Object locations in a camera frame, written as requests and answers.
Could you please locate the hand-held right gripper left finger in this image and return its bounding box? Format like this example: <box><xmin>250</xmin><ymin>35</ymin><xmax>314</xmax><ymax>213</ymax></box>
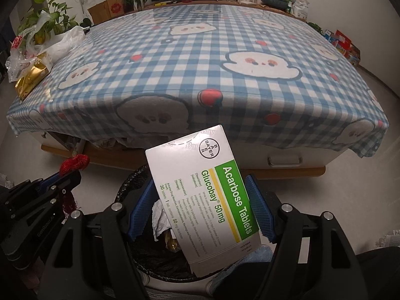
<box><xmin>37</xmin><ymin>181</ymin><xmax>157</xmax><ymax>300</ymax></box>

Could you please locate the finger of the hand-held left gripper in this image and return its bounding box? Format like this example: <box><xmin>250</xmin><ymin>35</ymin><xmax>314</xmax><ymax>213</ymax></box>
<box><xmin>9</xmin><ymin>190</ymin><xmax>73</xmax><ymax>223</ymax></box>
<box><xmin>29</xmin><ymin>169</ymin><xmax>82</xmax><ymax>194</ymax></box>

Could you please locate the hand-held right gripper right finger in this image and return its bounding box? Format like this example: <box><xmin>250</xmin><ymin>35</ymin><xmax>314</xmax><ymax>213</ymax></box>
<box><xmin>244</xmin><ymin>174</ymin><xmax>365</xmax><ymax>300</ymax></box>

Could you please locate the white tissue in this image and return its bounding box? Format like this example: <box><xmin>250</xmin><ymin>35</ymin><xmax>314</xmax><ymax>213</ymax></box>
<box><xmin>151</xmin><ymin>200</ymin><xmax>174</xmax><ymax>236</ymax></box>

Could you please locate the red plastic net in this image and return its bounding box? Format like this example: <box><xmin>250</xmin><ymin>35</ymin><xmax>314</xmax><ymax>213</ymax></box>
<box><xmin>59</xmin><ymin>154</ymin><xmax>91</xmax><ymax>210</ymax></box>

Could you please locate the tall gold snack bag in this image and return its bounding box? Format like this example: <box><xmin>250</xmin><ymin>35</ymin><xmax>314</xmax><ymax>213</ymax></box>
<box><xmin>164</xmin><ymin>229</ymin><xmax>185</xmax><ymax>254</ymax></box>

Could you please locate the trash bin with black bag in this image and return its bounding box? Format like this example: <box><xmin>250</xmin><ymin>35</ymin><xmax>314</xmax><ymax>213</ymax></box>
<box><xmin>118</xmin><ymin>165</ymin><xmax>219</xmax><ymax>283</ymax></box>

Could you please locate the white medicine box green stripe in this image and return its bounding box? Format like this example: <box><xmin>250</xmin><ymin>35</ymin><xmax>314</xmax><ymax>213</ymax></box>
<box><xmin>145</xmin><ymin>124</ymin><xmax>261</xmax><ymax>278</ymax></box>

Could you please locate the person's blue slipper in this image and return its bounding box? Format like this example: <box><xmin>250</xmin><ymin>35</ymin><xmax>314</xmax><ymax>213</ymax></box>
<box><xmin>211</xmin><ymin>244</ymin><xmax>273</xmax><ymax>294</ymax></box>

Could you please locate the small gold foil bag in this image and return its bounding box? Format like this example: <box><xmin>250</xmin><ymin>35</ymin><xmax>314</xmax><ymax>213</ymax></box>
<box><xmin>15</xmin><ymin>53</ymin><xmax>53</xmax><ymax>101</ymax></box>

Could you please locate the grey patterned blanket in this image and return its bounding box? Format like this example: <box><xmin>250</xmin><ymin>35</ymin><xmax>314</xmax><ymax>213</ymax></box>
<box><xmin>373</xmin><ymin>225</ymin><xmax>400</xmax><ymax>251</ymax></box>

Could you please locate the white plastic bag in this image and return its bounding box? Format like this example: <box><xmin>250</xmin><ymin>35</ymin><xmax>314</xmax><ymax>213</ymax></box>
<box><xmin>40</xmin><ymin>25</ymin><xmax>86</xmax><ymax>61</ymax></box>

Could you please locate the blue checkered tablecloth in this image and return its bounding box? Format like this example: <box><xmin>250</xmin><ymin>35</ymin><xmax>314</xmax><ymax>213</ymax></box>
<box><xmin>6</xmin><ymin>0</ymin><xmax>390</xmax><ymax>158</ymax></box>

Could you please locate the green pothos plant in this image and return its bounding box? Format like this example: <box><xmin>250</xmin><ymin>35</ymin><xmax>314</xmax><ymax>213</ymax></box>
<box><xmin>17</xmin><ymin>0</ymin><xmax>93</xmax><ymax>43</ymax></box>

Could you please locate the plain brown cardboard box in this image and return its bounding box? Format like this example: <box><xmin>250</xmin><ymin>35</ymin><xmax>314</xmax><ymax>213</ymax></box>
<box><xmin>87</xmin><ymin>1</ymin><xmax>110</xmax><ymax>24</ymax></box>

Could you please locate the cardboard box with red print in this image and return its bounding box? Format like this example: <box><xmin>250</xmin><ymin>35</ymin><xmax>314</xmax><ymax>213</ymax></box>
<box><xmin>107</xmin><ymin>0</ymin><xmax>126</xmax><ymax>16</ymax></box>

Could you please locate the red printed gift box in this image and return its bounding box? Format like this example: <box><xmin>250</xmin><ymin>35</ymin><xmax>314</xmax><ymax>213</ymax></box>
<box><xmin>334</xmin><ymin>29</ymin><xmax>361</xmax><ymax>66</ymax></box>

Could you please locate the blue and white carton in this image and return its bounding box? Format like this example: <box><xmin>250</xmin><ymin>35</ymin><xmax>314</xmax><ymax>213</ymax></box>
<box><xmin>323</xmin><ymin>29</ymin><xmax>338</xmax><ymax>46</ymax></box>

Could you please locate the white paper bag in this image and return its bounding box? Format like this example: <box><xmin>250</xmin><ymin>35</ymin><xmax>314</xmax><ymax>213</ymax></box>
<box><xmin>292</xmin><ymin>0</ymin><xmax>311</xmax><ymax>19</ymax></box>

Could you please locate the white television cabinet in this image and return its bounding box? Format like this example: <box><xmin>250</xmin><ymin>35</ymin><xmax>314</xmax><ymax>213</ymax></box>
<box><xmin>94</xmin><ymin>0</ymin><xmax>308</xmax><ymax>22</ymax></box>

